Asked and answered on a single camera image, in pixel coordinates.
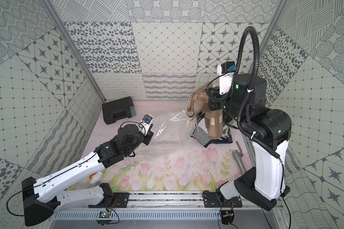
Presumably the brown plaid blanket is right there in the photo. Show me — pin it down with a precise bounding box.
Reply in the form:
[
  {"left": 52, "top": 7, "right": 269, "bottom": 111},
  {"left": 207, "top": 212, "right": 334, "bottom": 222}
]
[{"left": 186, "top": 83, "right": 223, "bottom": 139}]

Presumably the grey metal cylinder tool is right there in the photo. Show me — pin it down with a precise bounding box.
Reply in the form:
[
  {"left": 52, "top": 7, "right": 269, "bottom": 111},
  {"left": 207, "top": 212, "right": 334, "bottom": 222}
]
[{"left": 232, "top": 141, "right": 246, "bottom": 174}]

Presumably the left green circuit board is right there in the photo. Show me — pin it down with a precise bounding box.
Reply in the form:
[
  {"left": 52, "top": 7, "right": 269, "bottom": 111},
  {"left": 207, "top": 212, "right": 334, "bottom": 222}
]
[{"left": 98, "top": 211, "right": 111, "bottom": 219}]

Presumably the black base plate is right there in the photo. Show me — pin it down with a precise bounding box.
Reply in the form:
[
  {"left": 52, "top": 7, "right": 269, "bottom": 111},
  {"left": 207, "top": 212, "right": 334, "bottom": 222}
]
[
  {"left": 88, "top": 192, "right": 130, "bottom": 209},
  {"left": 202, "top": 190, "right": 243, "bottom": 208}
]

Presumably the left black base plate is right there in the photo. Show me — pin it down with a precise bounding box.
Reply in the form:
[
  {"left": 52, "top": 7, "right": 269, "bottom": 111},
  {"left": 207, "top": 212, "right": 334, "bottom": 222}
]
[{"left": 88, "top": 192, "right": 130, "bottom": 209}]

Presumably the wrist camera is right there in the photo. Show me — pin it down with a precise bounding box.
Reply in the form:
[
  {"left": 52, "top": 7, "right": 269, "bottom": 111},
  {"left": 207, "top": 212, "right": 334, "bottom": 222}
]
[
  {"left": 217, "top": 61, "right": 236, "bottom": 95},
  {"left": 142, "top": 114, "right": 153, "bottom": 125}
]

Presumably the grey white checked blanket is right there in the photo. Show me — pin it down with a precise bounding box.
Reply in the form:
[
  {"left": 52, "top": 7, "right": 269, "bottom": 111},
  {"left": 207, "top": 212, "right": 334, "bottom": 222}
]
[{"left": 191, "top": 112, "right": 211, "bottom": 148}]

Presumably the orange white spray bottle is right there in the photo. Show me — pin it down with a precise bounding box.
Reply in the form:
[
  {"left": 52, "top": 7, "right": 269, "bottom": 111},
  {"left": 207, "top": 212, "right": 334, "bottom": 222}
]
[{"left": 89, "top": 171, "right": 103, "bottom": 186}]

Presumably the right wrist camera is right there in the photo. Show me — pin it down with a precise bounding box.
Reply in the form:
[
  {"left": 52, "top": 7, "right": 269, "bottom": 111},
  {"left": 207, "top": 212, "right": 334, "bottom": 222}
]
[{"left": 217, "top": 61, "right": 236, "bottom": 95}]

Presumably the black plastic case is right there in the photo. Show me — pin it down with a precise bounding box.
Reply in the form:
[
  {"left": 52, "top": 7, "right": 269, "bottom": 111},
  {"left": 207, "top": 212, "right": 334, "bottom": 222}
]
[{"left": 102, "top": 96, "right": 136, "bottom": 125}]

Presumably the aluminium mounting rail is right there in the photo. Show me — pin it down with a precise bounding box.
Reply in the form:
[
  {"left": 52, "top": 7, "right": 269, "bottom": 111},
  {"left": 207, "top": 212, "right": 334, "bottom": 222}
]
[{"left": 47, "top": 190, "right": 284, "bottom": 211}]

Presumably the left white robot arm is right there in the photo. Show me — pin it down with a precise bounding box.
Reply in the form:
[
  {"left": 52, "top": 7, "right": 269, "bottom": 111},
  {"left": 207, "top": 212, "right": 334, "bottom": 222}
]
[{"left": 22, "top": 122, "right": 153, "bottom": 227}]

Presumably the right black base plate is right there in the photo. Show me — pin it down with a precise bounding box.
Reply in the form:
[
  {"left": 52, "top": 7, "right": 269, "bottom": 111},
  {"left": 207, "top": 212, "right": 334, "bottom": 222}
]
[{"left": 202, "top": 190, "right": 243, "bottom": 208}]

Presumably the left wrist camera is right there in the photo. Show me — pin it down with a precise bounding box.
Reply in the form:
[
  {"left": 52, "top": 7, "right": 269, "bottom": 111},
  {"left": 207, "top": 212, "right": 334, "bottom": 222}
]
[{"left": 142, "top": 114, "right": 153, "bottom": 125}]

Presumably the right black circuit module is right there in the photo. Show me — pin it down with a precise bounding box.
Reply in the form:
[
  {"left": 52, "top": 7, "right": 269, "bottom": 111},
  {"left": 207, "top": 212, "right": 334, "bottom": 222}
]
[{"left": 220, "top": 210, "right": 235, "bottom": 225}]

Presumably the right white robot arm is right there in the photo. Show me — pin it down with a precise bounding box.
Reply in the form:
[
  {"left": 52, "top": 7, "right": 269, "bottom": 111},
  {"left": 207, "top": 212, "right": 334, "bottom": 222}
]
[{"left": 209, "top": 73, "right": 292, "bottom": 211}]

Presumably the clear plastic vacuum bag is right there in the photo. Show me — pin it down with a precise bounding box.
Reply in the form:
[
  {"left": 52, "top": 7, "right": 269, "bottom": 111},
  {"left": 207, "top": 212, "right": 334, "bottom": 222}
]
[{"left": 136, "top": 110, "right": 196, "bottom": 158}]

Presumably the navy plaid blanket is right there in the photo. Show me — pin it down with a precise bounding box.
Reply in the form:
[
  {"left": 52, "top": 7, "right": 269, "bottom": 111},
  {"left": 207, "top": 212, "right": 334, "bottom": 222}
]
[{"left": 205, "top": 126, "right": 233, "bottom": 148}]

